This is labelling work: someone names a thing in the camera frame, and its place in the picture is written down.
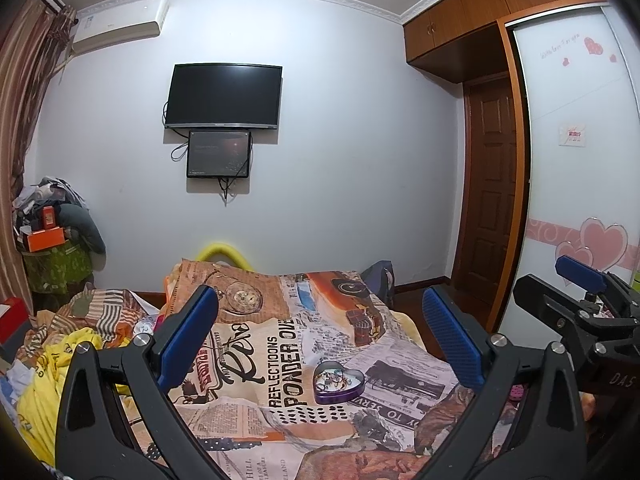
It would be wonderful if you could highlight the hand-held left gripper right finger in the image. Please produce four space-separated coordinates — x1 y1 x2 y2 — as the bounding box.
415 286 588 480

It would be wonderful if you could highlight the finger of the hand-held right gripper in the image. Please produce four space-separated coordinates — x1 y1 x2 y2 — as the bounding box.
514 274 607 362
555 255 640 319

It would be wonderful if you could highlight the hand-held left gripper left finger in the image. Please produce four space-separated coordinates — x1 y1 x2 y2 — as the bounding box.
54 284 231 480

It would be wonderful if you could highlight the purple heart-shaped jewelry box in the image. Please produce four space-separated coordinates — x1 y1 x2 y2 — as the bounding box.
313 360 366 405

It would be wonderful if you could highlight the pale yellow blanket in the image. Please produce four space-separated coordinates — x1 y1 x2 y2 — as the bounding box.
390 310 436 357

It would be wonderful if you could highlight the white sliding wardrobe door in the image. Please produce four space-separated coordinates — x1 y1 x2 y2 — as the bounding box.
509 2 640 343

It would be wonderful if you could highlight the striped brown cloth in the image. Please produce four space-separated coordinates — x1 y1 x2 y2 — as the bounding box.
25 282 161 352

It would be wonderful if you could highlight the dark blue bag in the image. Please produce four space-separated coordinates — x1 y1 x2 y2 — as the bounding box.
360 260 396 307

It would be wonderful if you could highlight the yellow foam tube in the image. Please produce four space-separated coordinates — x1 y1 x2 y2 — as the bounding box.
195 242 254 269

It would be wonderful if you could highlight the brown wooden door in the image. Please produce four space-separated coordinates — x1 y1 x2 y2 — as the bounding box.
462 77 519 307

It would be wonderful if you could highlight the newspaper print blanket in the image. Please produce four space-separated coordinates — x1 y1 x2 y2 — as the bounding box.
115 259 481 480

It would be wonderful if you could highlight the white card sticker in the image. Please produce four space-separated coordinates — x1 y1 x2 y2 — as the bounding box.
558 122 591 147

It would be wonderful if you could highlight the yellow cloth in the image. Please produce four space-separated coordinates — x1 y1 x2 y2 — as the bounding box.
17 327 146 467

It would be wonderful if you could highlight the green patterned cloth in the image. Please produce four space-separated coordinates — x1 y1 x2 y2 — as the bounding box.
22 242 94 294

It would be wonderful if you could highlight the flat orange box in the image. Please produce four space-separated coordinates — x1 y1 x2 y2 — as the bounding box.
27 227 66 252

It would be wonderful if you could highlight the red box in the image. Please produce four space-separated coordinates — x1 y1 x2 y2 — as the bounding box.
0 297 29 357

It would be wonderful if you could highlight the small black monitor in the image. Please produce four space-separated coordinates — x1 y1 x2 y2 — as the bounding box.
186 130 252 180

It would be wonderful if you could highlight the pile of clothes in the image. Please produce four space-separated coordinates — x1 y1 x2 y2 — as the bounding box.
12 176 91 241

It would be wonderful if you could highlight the striped brown curtain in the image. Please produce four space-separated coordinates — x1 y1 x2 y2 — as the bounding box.
0 0 77 306

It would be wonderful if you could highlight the brown overhead cabinet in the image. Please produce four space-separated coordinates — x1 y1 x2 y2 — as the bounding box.
402 0 607 84

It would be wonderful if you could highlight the white air conditioner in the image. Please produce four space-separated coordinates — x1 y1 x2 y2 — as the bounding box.
70 0 170 56

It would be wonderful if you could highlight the black wall television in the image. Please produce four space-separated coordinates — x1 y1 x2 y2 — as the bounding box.
163 63 284 131

